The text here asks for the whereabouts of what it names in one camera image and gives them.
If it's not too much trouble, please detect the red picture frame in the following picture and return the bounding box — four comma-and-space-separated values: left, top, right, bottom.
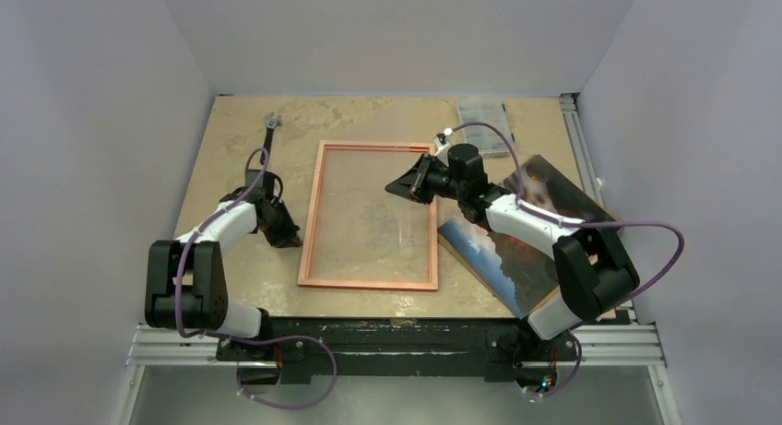
297, 139, 440, 293

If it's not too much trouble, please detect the sunset landscape photo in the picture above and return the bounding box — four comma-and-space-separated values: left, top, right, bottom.
438, 155, 614, 318

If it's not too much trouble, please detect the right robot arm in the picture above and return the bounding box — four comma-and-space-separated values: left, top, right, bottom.
385, 143, 640, 358

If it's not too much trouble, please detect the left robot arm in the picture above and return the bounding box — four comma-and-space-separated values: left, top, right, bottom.
144, 187, 302, 360

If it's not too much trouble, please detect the clear plastic screw box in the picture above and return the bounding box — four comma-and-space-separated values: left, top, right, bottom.
456, 98, 515, 159

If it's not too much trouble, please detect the black adjustable wrench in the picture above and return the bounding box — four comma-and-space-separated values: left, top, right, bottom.
244, 112, 283, 195

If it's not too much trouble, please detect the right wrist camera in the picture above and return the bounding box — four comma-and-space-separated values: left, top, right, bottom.
433, 127, 454, 161

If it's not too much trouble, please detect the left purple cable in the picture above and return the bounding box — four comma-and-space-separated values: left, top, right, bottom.
173, 147, 338, 414

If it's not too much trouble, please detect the purple cable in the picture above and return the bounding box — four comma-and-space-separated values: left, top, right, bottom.
173, 147, 338, 414
443, 121, 687, 400

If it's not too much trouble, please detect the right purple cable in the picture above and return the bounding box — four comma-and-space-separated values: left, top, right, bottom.
443, 121, 687, 400

